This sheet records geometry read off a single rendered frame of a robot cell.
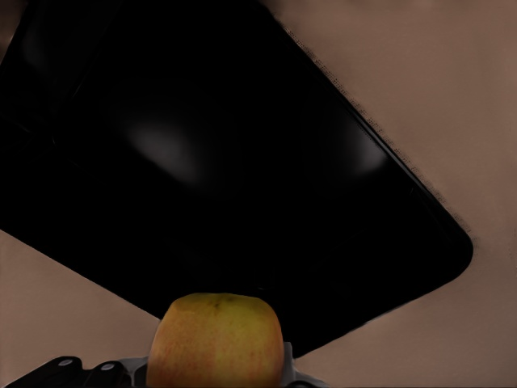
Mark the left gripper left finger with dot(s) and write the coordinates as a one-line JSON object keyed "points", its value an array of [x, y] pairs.
{"points": [[135, 368]]}

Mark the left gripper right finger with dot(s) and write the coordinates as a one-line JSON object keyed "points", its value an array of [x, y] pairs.
{"points": [[292, 369]]}

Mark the yellow-red apple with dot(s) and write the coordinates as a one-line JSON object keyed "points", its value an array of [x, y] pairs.
{"points": [[216, 343]]}

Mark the black storage box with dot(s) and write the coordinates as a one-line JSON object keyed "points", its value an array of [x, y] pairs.
{"points": [[250, 169]]}

